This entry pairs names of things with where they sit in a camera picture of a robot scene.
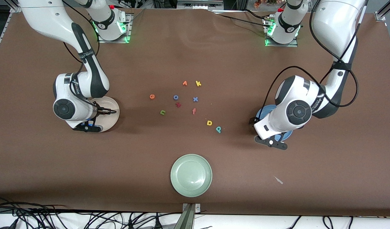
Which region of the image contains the beige brown plate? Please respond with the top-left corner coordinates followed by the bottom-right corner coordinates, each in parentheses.
top-left (87, 96), bottom-right (120, 133)

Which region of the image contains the blue plate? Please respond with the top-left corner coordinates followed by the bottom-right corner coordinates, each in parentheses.
top-left (255, 105), bottom-right (294, 142)

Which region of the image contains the pale green plate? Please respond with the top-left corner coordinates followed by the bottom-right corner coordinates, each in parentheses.
top-left (170, 154), bottom-right (213, 198)

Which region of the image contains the brown table cover sheet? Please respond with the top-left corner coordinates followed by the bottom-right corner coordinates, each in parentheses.
top-left (0, 6), bottom-right (390, 217)

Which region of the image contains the orange brown background object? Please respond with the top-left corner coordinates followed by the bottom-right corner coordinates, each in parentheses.
top-left (254, 0), bottom-right (278, 8)

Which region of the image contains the grey metal crossbar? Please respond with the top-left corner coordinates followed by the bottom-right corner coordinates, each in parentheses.
top-left (177, 0), bottom-right (224, 10)

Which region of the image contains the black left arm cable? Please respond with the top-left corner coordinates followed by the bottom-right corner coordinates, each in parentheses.
top-left (255, 0), bottom-right (369, 121)

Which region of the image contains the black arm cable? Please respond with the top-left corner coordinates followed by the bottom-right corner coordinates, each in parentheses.
top-left (255, 0), bottom-right (369, 121)
top-left (62, 0), bottom-right (101, 112)

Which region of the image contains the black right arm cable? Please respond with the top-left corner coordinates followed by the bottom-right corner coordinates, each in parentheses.
top-left (62, 0), bottom-right (101, 112)

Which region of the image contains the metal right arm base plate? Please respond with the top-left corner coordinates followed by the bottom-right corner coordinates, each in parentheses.
top-left (97, 13), bottom-right (132, 44)

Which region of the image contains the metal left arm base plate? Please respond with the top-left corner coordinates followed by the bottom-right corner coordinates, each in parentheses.
top-left (264, 17), bottom-right (299, 47)

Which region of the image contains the black cable on table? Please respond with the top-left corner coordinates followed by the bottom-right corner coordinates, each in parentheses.
top-left (212, 13), bottom-right (268, 26)
top-left (243, 9), bottom-right (271, 21)

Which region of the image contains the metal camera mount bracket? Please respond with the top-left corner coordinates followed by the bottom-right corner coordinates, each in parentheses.
top-left (174, 203), bottom-right (202, 229)

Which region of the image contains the aluminium frame rail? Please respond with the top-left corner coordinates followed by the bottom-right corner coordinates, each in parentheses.
top-left (0, 0), bottom-right (22, 64)
top-left (374, 0), bottom-right (390, 23)

